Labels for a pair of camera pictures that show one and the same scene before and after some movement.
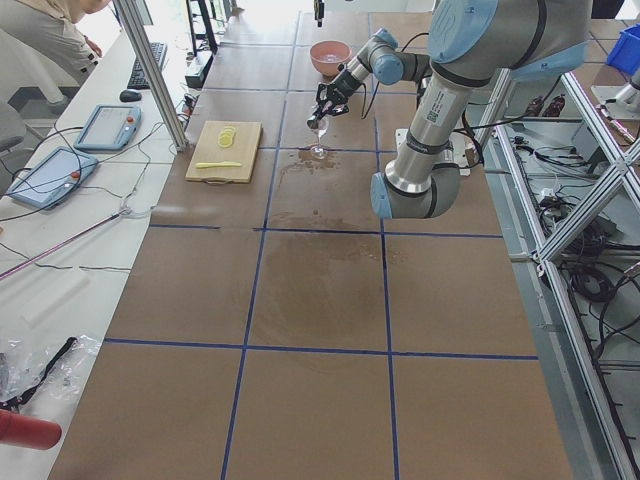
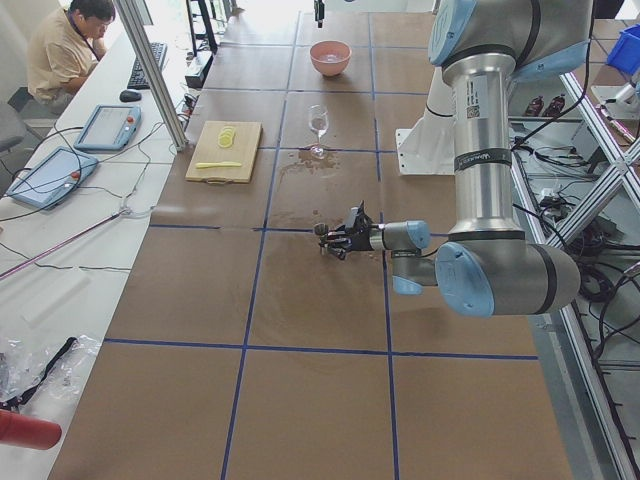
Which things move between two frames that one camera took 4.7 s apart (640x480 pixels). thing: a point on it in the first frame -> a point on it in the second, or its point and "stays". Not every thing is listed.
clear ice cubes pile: [332, 58] stays
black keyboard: [137, 80] stays
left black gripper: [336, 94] -> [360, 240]
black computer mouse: [130, 96] stays
